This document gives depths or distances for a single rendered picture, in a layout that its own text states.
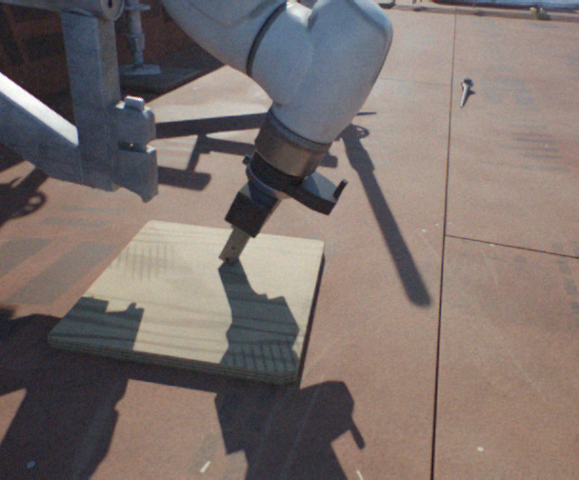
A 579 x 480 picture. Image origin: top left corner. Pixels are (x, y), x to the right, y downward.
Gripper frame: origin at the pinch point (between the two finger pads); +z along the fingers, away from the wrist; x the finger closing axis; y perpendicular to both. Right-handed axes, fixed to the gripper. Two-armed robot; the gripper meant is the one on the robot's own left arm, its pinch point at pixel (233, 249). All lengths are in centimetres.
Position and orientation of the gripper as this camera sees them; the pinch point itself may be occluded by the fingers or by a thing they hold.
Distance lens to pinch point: 74.9
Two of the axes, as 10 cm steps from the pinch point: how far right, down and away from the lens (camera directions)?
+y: -8.5, -5.3, -0.1
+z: -4.4, 7.0, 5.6
